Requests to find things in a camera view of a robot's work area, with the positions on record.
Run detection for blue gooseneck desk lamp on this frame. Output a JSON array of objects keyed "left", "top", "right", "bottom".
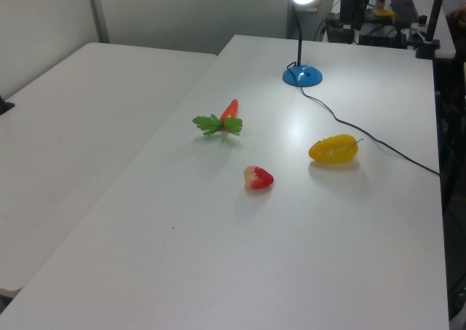
[{"left": 282, "top": 0, "right": 334, "bottom": 88}]

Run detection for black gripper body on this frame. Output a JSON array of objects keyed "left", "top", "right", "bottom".
[{"left": 339, "top": 0, "right": 368, "bottom": 22}]

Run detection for red toy strawberry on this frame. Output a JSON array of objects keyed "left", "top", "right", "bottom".
[{"left": 243, "top": 165, "right": 275, "bottom": 190}]

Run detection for black lamp power cable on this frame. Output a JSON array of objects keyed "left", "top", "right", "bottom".
[{"left": 286, "top": 61, "right": 441, "bottom": 176}]

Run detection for black pole with clamp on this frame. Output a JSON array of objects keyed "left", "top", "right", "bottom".
[{"left": 414, "top": 0, "right": 448, "bottom": 60}]

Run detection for orange toy carrot green leaves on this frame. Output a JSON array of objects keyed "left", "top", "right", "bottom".
[{"left": 191, "top": 98, "right": 244, "bottom": 137}]

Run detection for grey partition post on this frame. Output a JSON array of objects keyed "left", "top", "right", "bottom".
[{"left": 84, "top": 0, "right": 111, "bottom": 44}]

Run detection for yellow toy starfruit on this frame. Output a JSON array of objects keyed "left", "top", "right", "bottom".
[{"left": 308, "top": 133, "right": 364, "bottom": 163}]

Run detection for black electronics box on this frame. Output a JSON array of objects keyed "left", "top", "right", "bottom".
[{"left": 325, "top": 12, "right": 355, "bottom": 44}]

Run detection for black keyboard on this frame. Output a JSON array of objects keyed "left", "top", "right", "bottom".
[{"left": 389, "top": 0, "right": 420, "bottom": 24}]

